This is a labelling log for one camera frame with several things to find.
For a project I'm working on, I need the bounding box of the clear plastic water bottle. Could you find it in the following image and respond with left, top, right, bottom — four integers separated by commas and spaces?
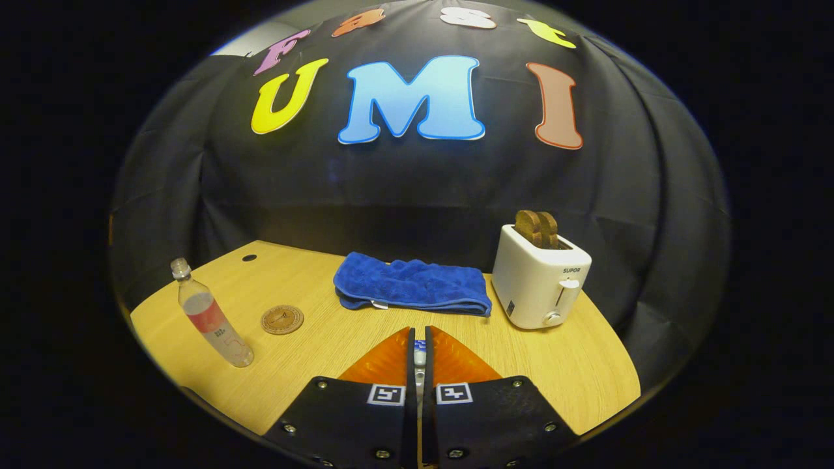
171, 257, 255, 368

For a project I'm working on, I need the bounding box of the blue towel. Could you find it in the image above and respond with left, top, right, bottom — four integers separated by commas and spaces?
333, 251, 493, 318

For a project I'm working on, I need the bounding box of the round wooden coaster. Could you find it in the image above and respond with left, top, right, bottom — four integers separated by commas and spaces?
261, 305, 305, 335

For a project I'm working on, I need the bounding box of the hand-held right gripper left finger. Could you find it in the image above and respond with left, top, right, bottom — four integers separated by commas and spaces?
263, 327, 418, 469

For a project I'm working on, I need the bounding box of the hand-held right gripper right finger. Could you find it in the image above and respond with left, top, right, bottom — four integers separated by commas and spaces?
422, 326, 581, 469

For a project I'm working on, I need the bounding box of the white toaster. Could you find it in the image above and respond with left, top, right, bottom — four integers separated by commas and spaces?
492, 223, 592, 330

